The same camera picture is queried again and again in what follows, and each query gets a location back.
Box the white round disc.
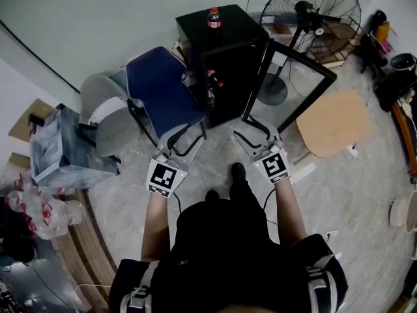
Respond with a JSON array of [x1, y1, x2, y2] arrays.
[[390, 196, 410, 228]]

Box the black stand with bags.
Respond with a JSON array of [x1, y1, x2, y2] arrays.
[[353, 10, 397, 74]]

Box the black round bag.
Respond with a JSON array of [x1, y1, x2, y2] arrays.
[[0, 235, 35, 263]]

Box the black bin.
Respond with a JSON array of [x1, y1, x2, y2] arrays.
[[390, 53, 417, 72]]

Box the curved wooden plank platform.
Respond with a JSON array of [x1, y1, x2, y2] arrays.
[[51, 187, 118, 309]]

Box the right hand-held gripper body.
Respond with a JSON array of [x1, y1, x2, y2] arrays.
[[249, 137, 291, 185]]

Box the blue chair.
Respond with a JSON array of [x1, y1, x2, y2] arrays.
[[126, 46, 208, 158]]

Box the beige round bowl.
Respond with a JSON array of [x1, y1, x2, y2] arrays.
[[405, 190, 417, 234]]

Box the beige wooden shelf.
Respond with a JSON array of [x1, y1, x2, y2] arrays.
[[8, 98, 59, 172]]

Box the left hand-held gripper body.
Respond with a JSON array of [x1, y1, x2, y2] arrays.
[[145, 145, 190, 198]]

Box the person's body in black clothes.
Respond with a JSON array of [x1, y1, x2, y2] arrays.
[[109, 174, 349, 313]]

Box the wooden rack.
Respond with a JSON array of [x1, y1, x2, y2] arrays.
[[306, 21, 362, 68]]

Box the white floor cable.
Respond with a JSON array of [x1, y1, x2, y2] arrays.
[[72, 284, 113, 313]]

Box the black bag pile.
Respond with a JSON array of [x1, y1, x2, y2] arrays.
[[374, 72, 417, 112]]

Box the black standing fan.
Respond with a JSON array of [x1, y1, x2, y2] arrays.
[[259, 0, 362, 106]]

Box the bag of clear plastic bottles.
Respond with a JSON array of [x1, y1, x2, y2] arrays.
[[6, 171, 87, 241]]

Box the person's left forearm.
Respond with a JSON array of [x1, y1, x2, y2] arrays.
[[141, 192, 170, 262]]

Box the grey chair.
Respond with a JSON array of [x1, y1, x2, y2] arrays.
[[79, 73, 144, 162]]

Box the grey harness strap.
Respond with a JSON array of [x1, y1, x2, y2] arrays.
[[119, 261, 159, 313], [305, 254, 336, 313]]

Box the black mini fridge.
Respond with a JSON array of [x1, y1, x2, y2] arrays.
[[175, 4, 338, 135]]

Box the light wooden low table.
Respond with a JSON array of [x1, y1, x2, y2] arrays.
[[295, 89, 372, 166]]

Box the person's right forearm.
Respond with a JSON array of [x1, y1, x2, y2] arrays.
[[275, 179, 309, 249]]

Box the clear plastic storage box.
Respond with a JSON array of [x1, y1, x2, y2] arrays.
[[257, 11, 294, 42]]

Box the beige cloth bag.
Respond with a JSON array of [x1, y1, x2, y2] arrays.
[[171, 39, 186, 63]]

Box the person's right black shoe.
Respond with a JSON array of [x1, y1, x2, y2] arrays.
[[229, 162, 247, 182]]

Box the glossy grey side table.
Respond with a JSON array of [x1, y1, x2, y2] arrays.
[[30, 102, 121, 186]]

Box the orange long board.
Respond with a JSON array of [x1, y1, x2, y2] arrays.
[[392, 102, 417, 177]]

